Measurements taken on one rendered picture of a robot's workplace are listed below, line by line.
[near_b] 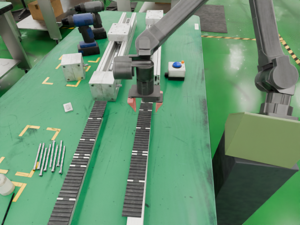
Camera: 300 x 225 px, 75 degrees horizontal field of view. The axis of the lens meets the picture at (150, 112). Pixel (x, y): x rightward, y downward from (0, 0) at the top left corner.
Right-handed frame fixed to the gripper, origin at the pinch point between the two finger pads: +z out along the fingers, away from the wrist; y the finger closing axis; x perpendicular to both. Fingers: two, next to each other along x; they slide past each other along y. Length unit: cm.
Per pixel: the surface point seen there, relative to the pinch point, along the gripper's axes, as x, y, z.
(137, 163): 21.7, 1.4, 2.4
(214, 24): -310, -103, 82
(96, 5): -74, 33, -15
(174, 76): -27.2, -12.5, 3.2
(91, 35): -53, 33, -5
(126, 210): 35.5, 3.1, 2.3
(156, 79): -19.3, -3.9, -0.5
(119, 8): -201, 43, 25
